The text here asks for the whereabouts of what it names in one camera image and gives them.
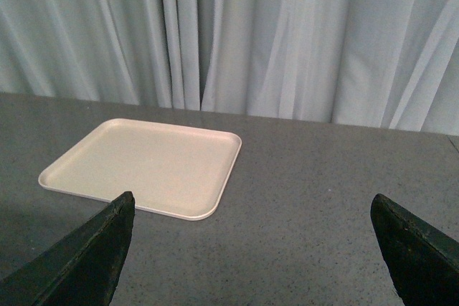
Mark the grey curtain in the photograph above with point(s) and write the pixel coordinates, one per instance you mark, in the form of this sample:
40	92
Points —
377	63

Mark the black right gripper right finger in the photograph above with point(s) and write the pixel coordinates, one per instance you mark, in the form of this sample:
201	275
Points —
422	261

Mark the beige rectangular tray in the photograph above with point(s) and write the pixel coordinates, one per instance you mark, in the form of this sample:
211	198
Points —
171	170

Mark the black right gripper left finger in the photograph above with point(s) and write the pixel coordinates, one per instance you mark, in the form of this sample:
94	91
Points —
83	268

